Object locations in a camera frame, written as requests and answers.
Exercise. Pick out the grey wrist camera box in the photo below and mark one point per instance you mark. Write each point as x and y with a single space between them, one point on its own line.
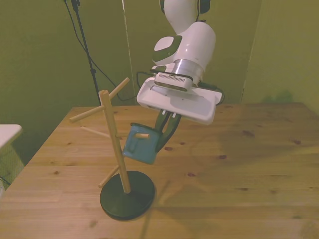
172 80

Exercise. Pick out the thin white vertical pole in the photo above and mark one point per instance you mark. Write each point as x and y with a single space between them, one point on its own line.
127 44

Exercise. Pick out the wooden mug tree black base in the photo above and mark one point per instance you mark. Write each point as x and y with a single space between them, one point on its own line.
124 201

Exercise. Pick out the black tripod stand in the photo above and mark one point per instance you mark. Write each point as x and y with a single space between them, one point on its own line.
86 47

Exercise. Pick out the white furniture piece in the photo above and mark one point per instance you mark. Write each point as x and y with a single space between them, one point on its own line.
7 134

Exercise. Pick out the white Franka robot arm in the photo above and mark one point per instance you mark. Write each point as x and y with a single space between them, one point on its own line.
197 37

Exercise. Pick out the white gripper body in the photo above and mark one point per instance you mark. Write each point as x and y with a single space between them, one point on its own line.
189 107

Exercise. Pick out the blue enamel mug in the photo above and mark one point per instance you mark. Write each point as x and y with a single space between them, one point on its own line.
142 149

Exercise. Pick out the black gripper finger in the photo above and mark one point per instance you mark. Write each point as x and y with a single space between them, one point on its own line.
159 120
172 129

